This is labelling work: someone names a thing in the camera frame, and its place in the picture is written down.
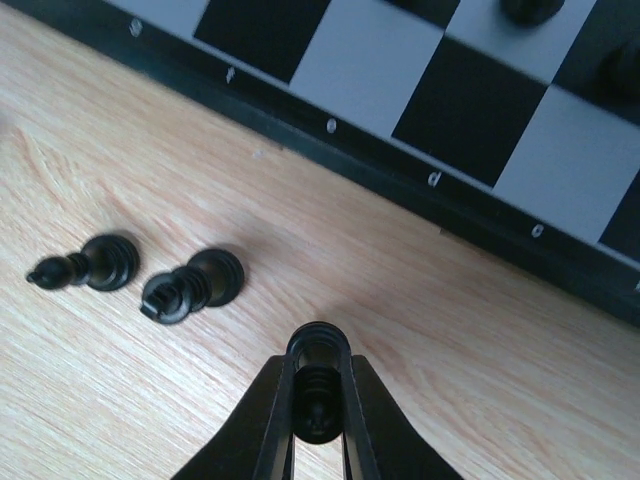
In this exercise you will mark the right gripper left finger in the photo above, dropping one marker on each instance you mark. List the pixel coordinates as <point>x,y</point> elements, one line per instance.
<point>256,441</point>

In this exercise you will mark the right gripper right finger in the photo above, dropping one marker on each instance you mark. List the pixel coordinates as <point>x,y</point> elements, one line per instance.
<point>378,440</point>

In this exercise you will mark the black chess piece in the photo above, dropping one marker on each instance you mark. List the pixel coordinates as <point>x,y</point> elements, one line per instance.
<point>212,278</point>
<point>318,350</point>
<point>105,263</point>

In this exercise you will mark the black pawn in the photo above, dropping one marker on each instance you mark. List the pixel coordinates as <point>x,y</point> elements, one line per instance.
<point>530,13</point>
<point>620,70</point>

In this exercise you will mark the black and silver chessboard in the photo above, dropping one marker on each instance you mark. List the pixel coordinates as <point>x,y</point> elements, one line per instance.
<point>504,134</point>

